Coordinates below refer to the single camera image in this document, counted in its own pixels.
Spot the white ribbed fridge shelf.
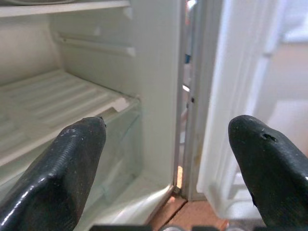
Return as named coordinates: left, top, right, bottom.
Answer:
left=0, top=69, right=140, bottom=167

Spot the white fridge door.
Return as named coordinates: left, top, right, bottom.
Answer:
left=186, top=0, right=308, bottom=219

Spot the white fridge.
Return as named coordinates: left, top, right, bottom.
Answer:
left=0, top=0, right=200, bottom=231

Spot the clear crisper drawer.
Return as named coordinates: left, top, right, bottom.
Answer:
left=0, top=98, right=145, bottom=203

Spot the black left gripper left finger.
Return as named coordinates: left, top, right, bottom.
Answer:
left=0, top=116, right=107, bottom=231

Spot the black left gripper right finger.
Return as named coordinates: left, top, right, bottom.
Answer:
left=228, top=115, right=308, bottom=228

